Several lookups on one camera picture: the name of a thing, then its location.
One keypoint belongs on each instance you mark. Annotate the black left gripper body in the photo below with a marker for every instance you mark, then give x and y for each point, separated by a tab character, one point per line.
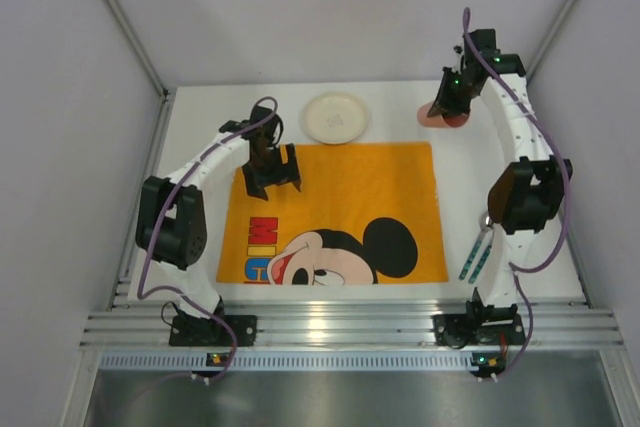
271	170

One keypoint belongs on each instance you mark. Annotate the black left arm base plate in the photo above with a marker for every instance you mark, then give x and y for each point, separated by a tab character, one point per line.
188	331

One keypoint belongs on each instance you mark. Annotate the pink plastic cup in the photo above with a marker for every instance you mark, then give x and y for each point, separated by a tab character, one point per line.
438	120

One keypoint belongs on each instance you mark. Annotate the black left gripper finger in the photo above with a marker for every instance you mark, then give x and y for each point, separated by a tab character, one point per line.
291	172
256	182

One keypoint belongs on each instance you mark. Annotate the orange Mickey Mouse placemat cloth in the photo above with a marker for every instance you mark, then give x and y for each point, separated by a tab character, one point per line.
364	214

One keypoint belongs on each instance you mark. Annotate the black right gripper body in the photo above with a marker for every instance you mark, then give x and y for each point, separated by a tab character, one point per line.
451	98

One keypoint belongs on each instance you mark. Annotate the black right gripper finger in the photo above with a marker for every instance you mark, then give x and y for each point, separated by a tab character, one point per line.
441	101
459	107

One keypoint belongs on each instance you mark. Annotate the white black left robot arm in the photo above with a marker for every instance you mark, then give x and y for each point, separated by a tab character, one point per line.
175	211

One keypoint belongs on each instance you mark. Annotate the cream round plate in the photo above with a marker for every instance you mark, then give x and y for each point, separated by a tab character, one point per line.
335	118

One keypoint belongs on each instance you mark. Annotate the slotted grey cable duct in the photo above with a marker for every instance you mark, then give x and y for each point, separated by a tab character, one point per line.
290	361

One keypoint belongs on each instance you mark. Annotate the teal handled fork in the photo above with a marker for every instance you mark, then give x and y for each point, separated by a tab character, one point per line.
472	254

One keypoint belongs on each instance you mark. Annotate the teal handled spoon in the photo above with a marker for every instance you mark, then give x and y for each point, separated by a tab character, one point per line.
485	250

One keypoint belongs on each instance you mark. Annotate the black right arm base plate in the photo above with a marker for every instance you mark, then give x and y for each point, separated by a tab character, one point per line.
457	331

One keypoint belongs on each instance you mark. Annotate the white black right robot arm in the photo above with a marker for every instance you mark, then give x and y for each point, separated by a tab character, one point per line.
535	180

